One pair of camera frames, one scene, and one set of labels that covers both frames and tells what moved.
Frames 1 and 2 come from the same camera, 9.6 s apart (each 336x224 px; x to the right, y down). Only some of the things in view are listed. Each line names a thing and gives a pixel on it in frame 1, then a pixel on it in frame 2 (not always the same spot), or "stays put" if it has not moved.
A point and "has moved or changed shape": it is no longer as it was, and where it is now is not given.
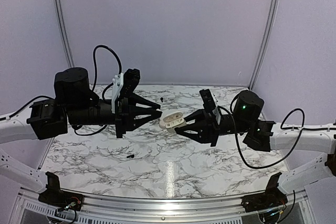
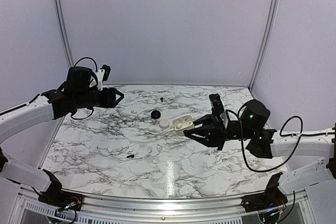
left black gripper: x=125 y=113 -> x=109 y=99
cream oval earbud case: x=172 y=121 has moved or changed shape
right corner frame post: x=272 y=22 stays put
